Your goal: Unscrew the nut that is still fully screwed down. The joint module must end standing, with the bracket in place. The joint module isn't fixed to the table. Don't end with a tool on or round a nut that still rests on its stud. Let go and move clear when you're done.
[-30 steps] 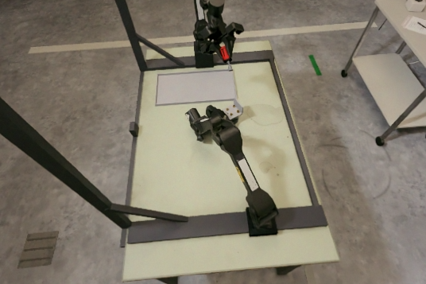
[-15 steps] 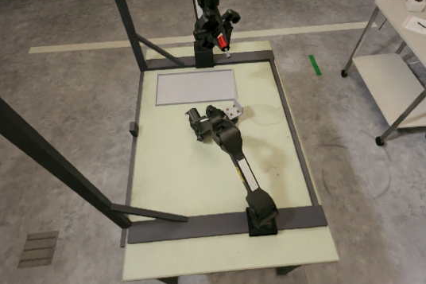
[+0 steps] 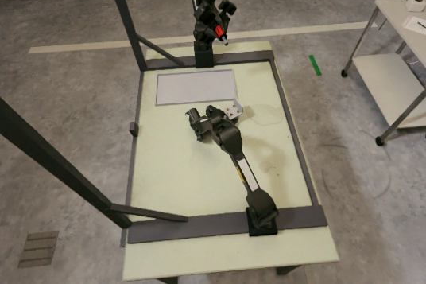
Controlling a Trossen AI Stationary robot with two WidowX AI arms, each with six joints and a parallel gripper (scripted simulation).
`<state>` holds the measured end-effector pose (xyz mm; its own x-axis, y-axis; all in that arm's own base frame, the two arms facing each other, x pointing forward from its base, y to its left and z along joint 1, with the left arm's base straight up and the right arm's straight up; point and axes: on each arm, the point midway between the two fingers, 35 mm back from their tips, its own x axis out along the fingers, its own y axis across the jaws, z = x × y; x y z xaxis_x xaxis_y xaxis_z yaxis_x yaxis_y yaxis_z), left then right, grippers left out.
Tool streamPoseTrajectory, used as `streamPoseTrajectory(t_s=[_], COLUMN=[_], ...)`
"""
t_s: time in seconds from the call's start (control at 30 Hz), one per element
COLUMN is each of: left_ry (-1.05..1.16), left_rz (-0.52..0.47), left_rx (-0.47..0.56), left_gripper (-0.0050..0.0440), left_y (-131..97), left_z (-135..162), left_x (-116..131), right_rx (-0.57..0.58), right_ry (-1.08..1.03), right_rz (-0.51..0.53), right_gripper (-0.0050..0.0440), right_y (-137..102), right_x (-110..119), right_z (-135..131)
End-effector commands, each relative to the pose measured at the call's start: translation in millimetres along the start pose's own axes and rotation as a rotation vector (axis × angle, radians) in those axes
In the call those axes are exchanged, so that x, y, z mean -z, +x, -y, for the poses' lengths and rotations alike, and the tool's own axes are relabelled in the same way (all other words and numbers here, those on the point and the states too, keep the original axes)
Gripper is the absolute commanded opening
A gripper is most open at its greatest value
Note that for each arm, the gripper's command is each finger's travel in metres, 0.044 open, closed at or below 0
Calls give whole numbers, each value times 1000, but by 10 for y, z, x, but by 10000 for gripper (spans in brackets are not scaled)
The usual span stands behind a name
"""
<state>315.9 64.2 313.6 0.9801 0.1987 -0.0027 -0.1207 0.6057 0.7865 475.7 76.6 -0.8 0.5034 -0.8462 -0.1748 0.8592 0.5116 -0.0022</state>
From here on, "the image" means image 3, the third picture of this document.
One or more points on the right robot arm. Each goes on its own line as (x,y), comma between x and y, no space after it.
(230,141)

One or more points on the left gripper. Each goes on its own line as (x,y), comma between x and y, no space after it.
(216,19)

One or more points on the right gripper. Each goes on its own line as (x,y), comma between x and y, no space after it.
(217,128)

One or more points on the red and black nut driver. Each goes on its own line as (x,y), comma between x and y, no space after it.
(221,34)

